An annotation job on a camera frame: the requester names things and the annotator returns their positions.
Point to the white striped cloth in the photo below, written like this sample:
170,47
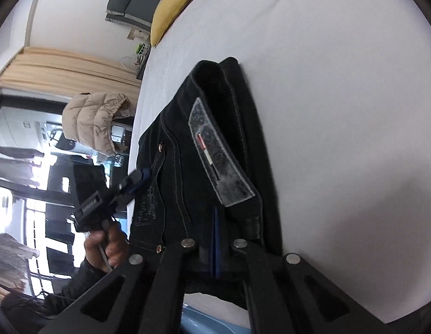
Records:
10,254

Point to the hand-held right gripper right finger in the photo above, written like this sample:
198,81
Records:
248,261

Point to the hanging grey garment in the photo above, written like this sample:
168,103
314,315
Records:
17,160

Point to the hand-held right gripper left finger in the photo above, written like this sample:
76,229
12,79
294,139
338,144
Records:
204,254

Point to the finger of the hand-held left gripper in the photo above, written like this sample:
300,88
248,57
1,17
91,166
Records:
142,178

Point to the white bed sheet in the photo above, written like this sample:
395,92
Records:
340,76

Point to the person's left hand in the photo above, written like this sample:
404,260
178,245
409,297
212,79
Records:
114,247

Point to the small white basket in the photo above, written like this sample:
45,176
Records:
142,50

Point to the yellow pillow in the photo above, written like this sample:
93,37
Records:
172,7

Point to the black denim pants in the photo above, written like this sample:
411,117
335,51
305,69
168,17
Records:
180,163

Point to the light blue object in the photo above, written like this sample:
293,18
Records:
201,322

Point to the beige curtain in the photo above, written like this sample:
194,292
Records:
62,69

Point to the person's left forearm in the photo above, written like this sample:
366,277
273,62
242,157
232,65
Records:
62,295

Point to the beige down jacket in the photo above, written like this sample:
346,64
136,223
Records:
93,118

